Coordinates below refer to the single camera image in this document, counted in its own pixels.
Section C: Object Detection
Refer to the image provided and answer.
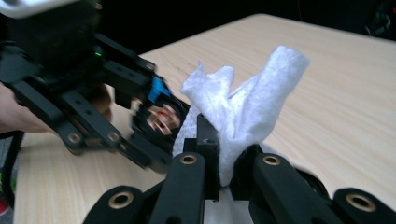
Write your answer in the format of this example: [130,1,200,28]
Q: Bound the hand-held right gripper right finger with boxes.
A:
[230,144,265,201]

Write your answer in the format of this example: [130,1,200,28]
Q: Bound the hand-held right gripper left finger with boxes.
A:
[183,113,220,201]

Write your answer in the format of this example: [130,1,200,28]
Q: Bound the blue and black toy car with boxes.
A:
[132,76,191,154]

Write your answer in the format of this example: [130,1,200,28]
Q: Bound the white wet wipe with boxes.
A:
[172,45,311,224]

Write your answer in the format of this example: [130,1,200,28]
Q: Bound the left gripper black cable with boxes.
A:
[0,130,26,209]

